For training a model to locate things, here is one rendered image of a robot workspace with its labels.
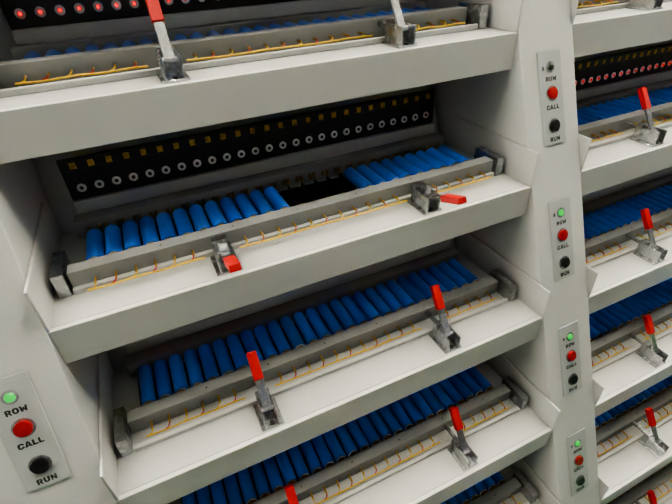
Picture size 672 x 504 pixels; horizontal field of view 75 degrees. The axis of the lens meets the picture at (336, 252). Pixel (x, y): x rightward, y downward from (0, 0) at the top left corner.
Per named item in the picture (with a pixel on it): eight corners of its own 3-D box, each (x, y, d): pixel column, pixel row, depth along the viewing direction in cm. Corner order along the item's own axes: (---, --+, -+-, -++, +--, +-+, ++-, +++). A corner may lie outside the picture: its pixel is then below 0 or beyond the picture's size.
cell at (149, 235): (156, 226, 57) (162, 252, 52) (141, 230, 56) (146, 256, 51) (152, 214, 55) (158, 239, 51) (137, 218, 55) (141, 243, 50)
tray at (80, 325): (525, 214, 64) (539, 152, 58) (66, 364, 44) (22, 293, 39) (442, 164, 79) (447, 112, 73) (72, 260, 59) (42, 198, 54)
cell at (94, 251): (105, 239, 55) (106, 267, 50) (89, 243, 54) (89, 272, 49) (100, 227, 53) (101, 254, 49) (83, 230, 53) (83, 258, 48)
